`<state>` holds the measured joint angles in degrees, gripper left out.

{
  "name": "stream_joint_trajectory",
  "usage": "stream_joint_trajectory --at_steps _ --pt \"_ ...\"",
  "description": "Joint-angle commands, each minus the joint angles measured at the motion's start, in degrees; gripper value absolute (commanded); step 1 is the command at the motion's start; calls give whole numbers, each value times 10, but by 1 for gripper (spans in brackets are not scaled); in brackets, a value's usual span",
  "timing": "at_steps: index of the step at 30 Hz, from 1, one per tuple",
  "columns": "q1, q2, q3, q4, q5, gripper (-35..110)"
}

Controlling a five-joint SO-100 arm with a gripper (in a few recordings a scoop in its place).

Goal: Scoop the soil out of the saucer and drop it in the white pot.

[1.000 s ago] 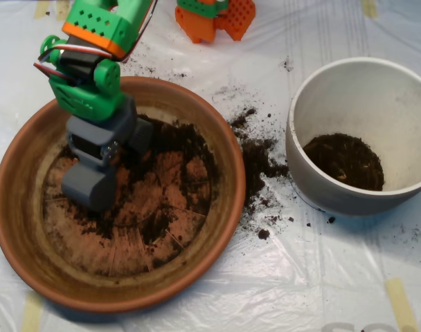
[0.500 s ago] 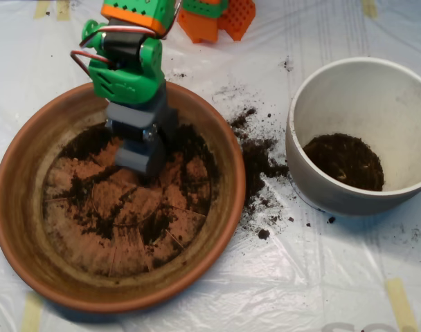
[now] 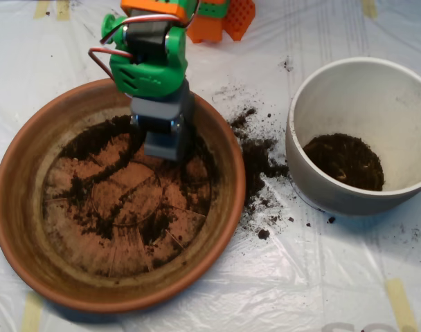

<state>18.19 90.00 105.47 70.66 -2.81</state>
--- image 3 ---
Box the dark soil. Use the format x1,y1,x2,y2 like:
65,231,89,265
53,116,222,269
303,133,385,192

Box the spilled soil pile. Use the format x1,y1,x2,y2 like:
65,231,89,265
229,107,290,212

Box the white ceramic pot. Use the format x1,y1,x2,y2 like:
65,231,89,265
285,57,421,217

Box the terracotta plant saucer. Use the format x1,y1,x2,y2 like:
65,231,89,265
0,78,247,314

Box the beige masking tape strip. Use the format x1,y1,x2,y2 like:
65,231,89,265
33,0,49,19
56,0,71,21
386,278,419,332
361,0,378,18
21,293,44,332

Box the clear plastic cover sheet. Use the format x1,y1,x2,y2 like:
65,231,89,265
0,0,421,332

